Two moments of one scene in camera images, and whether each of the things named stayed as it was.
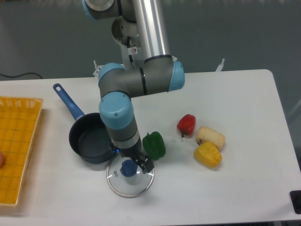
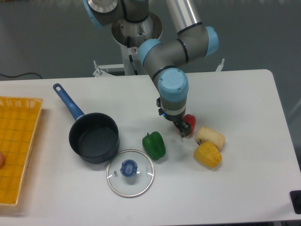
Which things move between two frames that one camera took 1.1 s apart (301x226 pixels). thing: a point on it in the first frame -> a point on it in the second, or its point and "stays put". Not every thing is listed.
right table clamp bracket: x=219 y=68 stays put
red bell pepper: x=186 y=125 stays put
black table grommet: x=296 y=198 stays put
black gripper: x=136 y=154 -> x=178 y=119
